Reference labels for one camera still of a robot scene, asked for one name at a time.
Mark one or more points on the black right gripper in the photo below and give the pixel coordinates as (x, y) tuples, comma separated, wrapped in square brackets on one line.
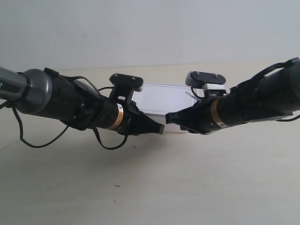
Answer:
[(195, 119)]

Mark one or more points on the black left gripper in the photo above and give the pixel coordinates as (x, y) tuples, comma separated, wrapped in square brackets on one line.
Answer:
[(135, 122)]

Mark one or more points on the white lidded plastic container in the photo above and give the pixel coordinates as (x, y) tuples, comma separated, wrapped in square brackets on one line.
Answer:
[(156, 100)]

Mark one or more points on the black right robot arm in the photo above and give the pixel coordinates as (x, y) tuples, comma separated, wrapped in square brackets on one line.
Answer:
[(273, 94)]

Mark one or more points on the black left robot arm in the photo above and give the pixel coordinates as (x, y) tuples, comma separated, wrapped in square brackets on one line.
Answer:
[(46, 93)]

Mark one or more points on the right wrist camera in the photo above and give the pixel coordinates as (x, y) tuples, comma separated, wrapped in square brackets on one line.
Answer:
[(211, 83)]

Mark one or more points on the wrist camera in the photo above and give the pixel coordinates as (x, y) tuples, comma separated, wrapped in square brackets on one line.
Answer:
[(211, 83), (125, 86)]

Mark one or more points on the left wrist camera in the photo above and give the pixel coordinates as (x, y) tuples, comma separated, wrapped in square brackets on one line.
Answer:
[(125, 86)]

